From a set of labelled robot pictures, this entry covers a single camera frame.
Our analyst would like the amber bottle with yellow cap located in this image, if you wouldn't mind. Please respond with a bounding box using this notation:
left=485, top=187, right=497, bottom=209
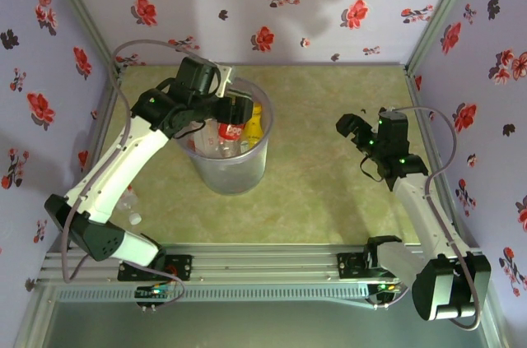
left=245, top=103, right=264, bottom=148

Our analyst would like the right circuit board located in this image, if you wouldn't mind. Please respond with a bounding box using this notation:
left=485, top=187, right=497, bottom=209
left=368, top=281, right=403, bottom=295

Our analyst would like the left circuit board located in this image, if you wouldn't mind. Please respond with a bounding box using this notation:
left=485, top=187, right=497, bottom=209
left=135, top=285, right=174, bottom=299

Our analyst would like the aluminium table edge rail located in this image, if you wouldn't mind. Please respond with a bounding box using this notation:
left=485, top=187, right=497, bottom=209
left=47, top=72, right=123, bottom=250
left=405, top=70, right=483, bottom=250

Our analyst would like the aluminium frame post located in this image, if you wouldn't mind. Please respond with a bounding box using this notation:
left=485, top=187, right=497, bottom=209
left=473, top=294, right=515, bottom=348
left=405, top=0, right=486, bottom=72
left=12, top=285, right=57, bottom=348
left=39, top=0, right=123, bottom=76

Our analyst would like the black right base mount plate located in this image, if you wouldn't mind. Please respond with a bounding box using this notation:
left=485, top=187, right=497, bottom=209
left=336, top=252, right=371, bottom=281

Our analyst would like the circuit board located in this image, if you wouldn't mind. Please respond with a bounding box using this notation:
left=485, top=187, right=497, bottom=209
left=368, top=281, right=403, bottom=295
left=135, top=285, right=174, bottom=299

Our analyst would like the clear plastic bin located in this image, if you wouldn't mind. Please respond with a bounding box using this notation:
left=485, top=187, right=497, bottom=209
left=172, top=78, right=275, bottom=196

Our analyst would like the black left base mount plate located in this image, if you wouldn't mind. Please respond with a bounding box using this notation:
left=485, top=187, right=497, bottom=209
left=118, top=254, right=194, bottom=283

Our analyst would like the perforated grey cable duct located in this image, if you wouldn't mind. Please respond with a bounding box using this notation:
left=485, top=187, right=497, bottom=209
left=55, top=284, right=371, bottom=304

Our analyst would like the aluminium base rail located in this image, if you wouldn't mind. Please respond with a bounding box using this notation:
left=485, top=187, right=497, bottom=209
left=39, top=243, right=491, bottom=284

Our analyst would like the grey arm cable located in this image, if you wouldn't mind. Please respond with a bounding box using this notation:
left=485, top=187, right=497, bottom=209
left=60, top=38, right=231, bottom=283
left=386, top=105, right=483, bottom=332

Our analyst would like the tall clear cola bottle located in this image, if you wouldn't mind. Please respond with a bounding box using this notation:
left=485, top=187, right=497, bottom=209
left=216, top=119, right=246, bottom=159

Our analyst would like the thin black cable loop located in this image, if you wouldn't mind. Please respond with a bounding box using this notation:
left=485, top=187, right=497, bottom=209
left=359, top=156, right=386, bottom=183

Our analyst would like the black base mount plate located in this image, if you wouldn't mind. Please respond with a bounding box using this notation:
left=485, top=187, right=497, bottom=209
left=118, top=254, right=194, bottom=283
left=336, top=252, right=371, bottom=281

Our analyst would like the crushed bottle with white cap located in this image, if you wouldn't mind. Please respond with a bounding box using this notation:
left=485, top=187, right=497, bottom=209
left=114, top=185, right=143, bottom=225

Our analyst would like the grey left arm cable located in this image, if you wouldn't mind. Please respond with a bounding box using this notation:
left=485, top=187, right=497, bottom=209
left=60, top=38, right=231, bottom=283

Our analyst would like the grey right arm cable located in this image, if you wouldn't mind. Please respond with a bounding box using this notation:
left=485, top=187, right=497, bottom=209
left=386, top=105, right=483, bottom=332

